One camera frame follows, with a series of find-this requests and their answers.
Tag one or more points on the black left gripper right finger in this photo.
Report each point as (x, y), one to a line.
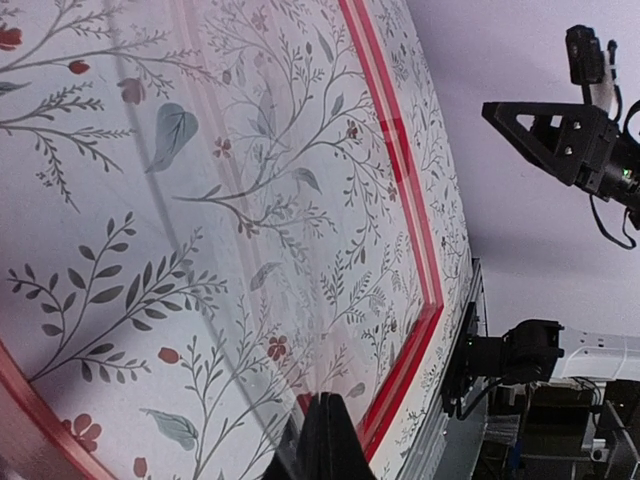
(342, 454)

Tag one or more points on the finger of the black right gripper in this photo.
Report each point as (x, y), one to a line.
(531, 128)

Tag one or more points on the red wooden picture frame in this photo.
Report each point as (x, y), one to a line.
(400, 200)

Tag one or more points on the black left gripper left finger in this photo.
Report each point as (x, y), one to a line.
(301, 452)

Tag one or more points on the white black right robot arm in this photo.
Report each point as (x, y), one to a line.
(541, 350)

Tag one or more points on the aluminium front rail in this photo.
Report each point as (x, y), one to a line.
(446, 447)

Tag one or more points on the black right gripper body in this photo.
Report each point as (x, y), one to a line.
(593, 154)

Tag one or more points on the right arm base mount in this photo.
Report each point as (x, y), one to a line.
(474, 355)

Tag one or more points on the floral patterned table mat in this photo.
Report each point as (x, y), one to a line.
(250, 200)

